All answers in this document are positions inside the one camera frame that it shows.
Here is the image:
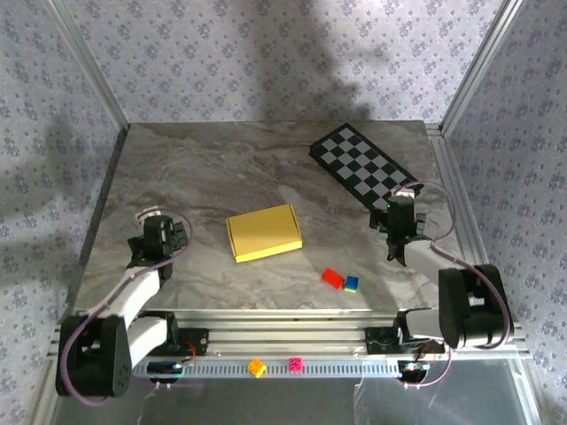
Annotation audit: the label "yellow and white paper box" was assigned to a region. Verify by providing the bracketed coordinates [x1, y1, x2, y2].
[225, 203, 305, 265]

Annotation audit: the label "black folding chessboard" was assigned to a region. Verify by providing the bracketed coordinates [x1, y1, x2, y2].
[308, 123, 424, 213]

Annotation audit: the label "red toy brick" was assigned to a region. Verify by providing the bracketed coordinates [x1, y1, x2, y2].
[321, 267, 346, 291]

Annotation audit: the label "small left circuit board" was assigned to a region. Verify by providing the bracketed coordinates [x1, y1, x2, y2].
[146, 360, 185, 384]

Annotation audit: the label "small circuit board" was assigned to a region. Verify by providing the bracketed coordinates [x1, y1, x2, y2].
[396, 360, 431, 383]
[146, 360, 185, 384]

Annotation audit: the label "small right circuit board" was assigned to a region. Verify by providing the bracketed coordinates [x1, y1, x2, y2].
[396, 360, 431, 383]

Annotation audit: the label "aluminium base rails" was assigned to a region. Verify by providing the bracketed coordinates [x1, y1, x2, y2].
[47, 307, 532, 360]

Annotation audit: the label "orange toy brick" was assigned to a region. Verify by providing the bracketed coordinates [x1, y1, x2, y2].
[246, 357, 268, 380]

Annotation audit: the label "grey metal sheet panel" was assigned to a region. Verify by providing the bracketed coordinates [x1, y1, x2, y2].
[48, 375, 544, 425]

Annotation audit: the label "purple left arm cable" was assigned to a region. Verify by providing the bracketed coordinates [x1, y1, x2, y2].
[58, 208, 198, 407]

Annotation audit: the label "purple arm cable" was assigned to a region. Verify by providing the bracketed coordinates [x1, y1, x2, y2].
[393, 179, 515, 391]
[58, 208, 198, 407]

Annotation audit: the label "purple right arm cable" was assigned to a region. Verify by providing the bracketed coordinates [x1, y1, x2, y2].
[393, 179, 515, 391]

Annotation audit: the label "aluminium side rail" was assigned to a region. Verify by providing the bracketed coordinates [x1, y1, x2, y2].
[427, 123, 504, 311]

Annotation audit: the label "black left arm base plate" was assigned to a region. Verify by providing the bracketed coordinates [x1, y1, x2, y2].
[128, 327, 210, 358]

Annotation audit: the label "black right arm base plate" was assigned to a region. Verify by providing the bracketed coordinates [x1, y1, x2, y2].
[364, 326, 447, 355]

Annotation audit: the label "slotted grey cable duct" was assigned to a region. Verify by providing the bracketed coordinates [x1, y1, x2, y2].
[66, 360, 429, 378]

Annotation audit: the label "aluminium frame post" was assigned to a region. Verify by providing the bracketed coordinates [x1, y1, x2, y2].
[46, 0, 130, 130]
[440, 0, 526, 132]

